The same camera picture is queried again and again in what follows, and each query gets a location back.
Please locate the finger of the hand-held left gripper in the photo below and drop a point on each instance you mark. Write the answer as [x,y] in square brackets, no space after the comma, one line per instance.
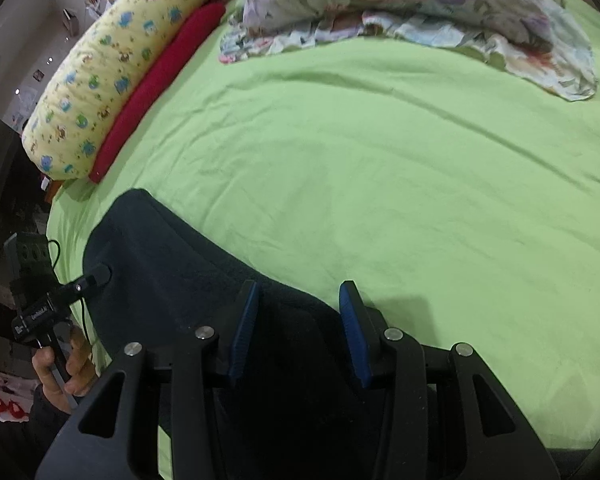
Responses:
[87,280]

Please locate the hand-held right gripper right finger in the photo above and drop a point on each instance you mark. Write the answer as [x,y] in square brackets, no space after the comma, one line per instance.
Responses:
[354,335]

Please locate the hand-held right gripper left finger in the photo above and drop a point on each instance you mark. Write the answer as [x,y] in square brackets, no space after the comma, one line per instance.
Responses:
[244,332]

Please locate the dark knit pants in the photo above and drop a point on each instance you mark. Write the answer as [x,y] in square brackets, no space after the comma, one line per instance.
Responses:
[170,260]

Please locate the person's left hand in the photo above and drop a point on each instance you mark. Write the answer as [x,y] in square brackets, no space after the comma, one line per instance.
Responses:
[77,365]

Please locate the white cloth with red prints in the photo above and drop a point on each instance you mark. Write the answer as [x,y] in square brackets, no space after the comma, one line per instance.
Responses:
[0,400]

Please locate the dark cabinet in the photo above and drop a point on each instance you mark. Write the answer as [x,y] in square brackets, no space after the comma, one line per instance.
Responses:
[5,185]

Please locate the green bed sheet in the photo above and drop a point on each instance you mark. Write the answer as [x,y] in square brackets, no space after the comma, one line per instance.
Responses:
[380,185]

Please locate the red towel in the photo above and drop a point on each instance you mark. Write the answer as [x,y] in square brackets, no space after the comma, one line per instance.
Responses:
[155,85]

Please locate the yellow printed bolster pillow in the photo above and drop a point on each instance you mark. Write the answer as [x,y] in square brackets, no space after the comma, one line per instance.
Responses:
[110,65]

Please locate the floral ruffled pillow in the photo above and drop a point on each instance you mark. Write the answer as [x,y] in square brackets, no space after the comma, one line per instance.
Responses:
[405,5]

